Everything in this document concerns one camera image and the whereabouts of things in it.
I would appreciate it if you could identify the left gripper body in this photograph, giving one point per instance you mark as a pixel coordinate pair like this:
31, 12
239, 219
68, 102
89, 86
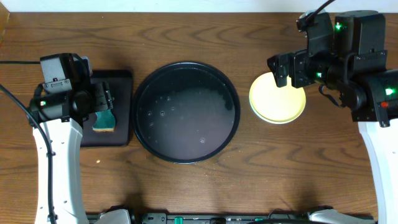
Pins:
101, 99

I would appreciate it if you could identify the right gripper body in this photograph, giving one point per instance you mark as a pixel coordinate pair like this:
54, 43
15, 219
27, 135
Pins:
303, 74

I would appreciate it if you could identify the green yellow sponge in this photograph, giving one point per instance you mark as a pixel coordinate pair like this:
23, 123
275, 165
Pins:
105, 121

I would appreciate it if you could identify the yellow plate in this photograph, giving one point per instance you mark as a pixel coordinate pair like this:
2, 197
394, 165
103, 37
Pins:
265, 85

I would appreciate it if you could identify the mint plate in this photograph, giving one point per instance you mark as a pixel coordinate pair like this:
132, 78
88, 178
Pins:
277, 109

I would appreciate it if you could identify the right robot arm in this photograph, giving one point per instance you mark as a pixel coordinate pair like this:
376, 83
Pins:
346, 53

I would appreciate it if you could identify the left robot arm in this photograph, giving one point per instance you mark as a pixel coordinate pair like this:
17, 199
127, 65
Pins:
58, 144

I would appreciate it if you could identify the dark rectangular tray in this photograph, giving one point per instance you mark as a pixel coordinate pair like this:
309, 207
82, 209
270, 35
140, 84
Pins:
120, 87

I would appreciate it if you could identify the round black tray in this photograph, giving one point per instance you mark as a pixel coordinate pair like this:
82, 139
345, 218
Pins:
185, 112

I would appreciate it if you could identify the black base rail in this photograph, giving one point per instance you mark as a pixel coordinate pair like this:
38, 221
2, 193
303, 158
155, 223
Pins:
320, 215

